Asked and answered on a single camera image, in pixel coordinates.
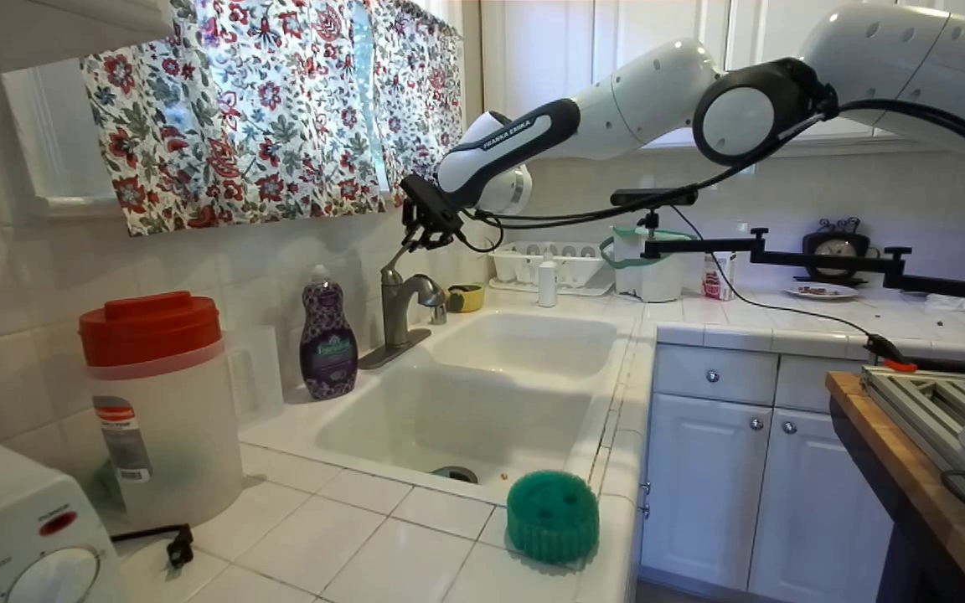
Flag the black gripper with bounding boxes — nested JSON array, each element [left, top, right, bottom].
[[395, 172, 475, 254]]

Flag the metal kitchen tap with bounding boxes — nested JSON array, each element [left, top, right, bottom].
[[358, 243, 452, 373]]

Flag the yellow sponge holder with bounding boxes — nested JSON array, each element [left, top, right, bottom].
[[445, 281, 488, 320]]

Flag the small white bottle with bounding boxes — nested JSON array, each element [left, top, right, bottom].
[[535, 258, 563, 311]]

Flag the purple dish soap bottle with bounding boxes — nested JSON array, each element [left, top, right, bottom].
[[299, 265, 362, 402]]

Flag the white double sink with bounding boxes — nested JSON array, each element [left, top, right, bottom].
[[237, 304, 656, 511]]

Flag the floral window curtain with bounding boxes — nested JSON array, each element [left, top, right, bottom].
[[82, 0, 481, 239]]

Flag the white container with green lid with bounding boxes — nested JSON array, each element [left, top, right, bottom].
[[598, 222, 689, 308]]

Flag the round green scrubber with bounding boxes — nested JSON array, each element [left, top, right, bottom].
[[502, 467, 603, 569]]

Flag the clear pitcher with red lid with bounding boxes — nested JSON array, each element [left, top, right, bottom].
[[76, 289, 249, 536]]

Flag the black toaster power plug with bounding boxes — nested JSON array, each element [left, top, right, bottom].
[[112, 521, 197, 572]]

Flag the white plate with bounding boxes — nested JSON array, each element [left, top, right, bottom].
[[781, 280, 865, 304]]

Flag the dark round basket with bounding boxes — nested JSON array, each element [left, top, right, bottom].
[[802, 217, 874, 284]]

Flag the white base cabinets with drawers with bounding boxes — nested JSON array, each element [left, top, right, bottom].
[[632, 339, 898, 603]]

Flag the black orange clamp tool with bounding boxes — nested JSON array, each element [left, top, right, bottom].
[[863, 332, 924, 376]]

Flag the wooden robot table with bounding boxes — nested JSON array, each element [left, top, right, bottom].
[[826, 369, 965, 603]]

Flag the black stereo camera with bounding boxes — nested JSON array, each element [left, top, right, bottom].
[[607, 184, 702, 210]]

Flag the black camera cable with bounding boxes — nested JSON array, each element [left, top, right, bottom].
[[667, 205, 898, 353]]

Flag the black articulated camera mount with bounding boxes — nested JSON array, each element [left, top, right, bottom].
[[636, 207, 965, 304]]

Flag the green metal base plate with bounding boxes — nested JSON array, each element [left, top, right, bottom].
[[858, 362, 965, 530]]

